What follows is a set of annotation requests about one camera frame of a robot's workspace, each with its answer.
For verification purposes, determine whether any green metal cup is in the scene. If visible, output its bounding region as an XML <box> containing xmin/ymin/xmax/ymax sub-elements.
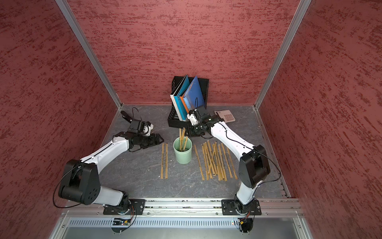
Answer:
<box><xmin>173</xmin><ymin>136</ymin><xmax>193</xmax><ymax>164</ymax></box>

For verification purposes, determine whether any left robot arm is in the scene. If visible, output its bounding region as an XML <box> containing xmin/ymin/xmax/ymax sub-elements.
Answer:
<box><xmin>53</xmin><ymin>119</ymin><xmax>164</xmax><ymax>215</ymax></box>

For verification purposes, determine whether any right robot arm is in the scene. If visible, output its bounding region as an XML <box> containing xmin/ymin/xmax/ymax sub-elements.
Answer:
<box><xmin>187</xmin><ymin>112</ymin><xmax>271</xmax><ymax>215</ymax></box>

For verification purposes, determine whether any straw bundle in cup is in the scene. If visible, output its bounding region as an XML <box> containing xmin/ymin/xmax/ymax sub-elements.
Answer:
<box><xmin>179</xmin><ymin>127</ymin><xmax>186</xmax><ymax>152</ymax></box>

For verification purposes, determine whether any pink calculator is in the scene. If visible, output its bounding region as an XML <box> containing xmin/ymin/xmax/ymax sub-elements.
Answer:
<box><xmin>214</xmin><ymin>110</ymin><xmax>236</xmax><ymax>123</ymax></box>

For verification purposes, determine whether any black stapler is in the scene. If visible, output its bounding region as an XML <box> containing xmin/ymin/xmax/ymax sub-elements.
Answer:
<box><xmin>120</xmin><ymin>111</ymin><xmax>132</xmax><ymax>123</ymax></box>

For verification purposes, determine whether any blue folder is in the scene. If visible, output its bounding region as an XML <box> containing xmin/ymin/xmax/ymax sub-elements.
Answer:
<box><xmin>181</xmin><ymin>76</ymin><xmax>207</xmax><ymax>112</ymax></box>

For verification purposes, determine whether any orange book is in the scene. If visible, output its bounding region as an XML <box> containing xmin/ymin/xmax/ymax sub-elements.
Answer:
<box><xmin>180</xmin><ymin>96</ymin><xmax>189</xmax><ymax>114</ymax></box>

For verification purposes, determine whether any white book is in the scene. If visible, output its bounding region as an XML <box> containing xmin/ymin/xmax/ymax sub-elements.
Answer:
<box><xmin>170</xmin><ymin>76</ymin><xmax>186</xmax><ymax>121</ymax></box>

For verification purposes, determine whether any teal book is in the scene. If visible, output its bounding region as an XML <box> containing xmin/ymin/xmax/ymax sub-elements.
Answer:
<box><xmin>173</xmin><ymin>75</ymin><xmax>190</xmax><ymax>121</ymax></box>

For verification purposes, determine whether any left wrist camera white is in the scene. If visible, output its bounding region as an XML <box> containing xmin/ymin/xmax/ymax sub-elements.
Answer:
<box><xmin>142</xmin><ymin>121</ymin><xmax>154</xmax><ymax>136</ymax></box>

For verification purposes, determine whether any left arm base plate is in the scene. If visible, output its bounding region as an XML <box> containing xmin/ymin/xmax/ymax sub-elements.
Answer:
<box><xmin>103</xmin><ymin>199</ymin><xmax>146</xmax><ymax>216</ymax></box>

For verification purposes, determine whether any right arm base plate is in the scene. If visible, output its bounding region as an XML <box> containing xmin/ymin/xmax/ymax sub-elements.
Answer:
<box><xmin>221</xmin><ymin>199</ymin><xmax>262</xmax><ymax>216</ymax></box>

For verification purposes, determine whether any aluminium front rail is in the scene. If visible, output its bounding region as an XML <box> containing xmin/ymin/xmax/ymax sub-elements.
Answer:
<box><xmin>60</xmin><ymin>198</ymin><xmax>305</xmax><ymax>218</ymax></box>

